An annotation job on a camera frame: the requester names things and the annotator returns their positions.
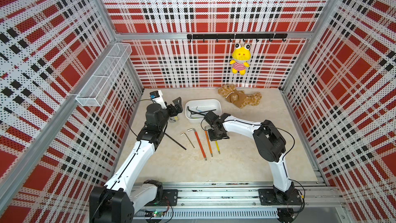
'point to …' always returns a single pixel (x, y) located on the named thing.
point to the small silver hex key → (181, 134)
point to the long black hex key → (172, 139)
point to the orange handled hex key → (208, 141)
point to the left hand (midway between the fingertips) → (176, 100)
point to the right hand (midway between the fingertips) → (216, 137)
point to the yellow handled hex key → (218, 148)
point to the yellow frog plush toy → (241, 54)
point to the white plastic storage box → (196, 109)
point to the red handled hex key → (202, 148)
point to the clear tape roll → (173, 119)
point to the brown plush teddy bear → (238, 97)
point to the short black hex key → (195, 113)
